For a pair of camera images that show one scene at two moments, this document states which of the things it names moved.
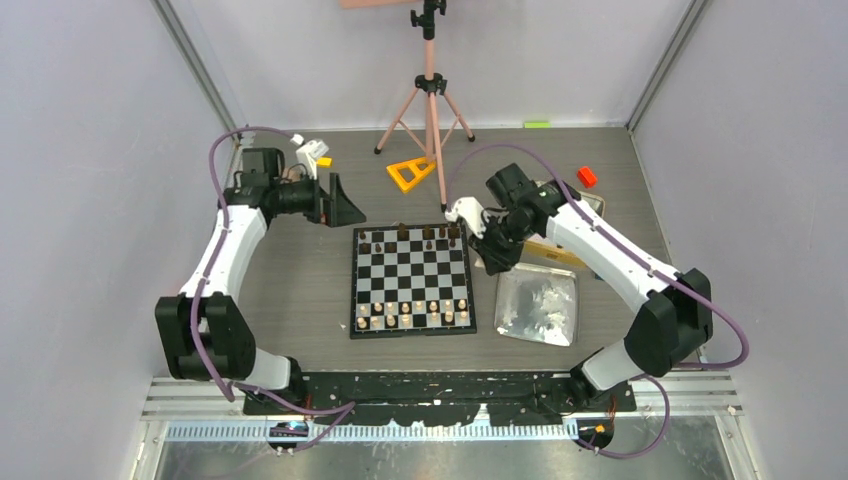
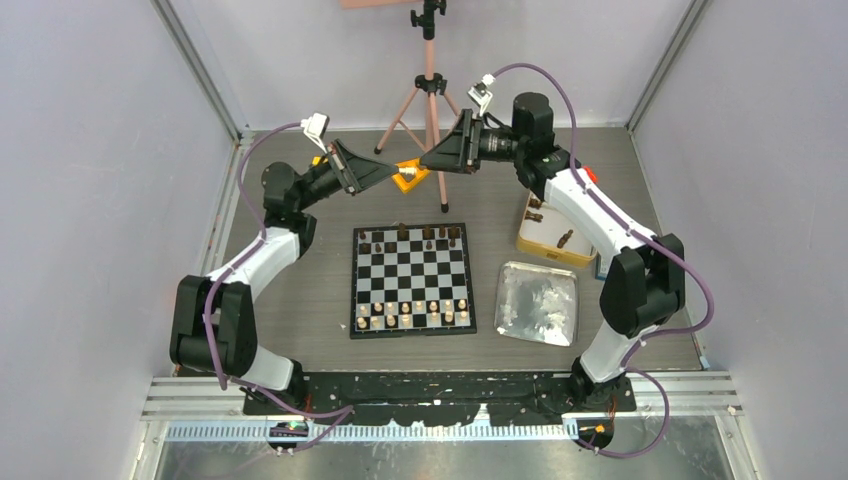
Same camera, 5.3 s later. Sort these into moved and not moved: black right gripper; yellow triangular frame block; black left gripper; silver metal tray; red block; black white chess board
Moved: black right gripper; black left gripper
Not moved: red block; yellow triangular frame block; black white chess board; silver metal tray
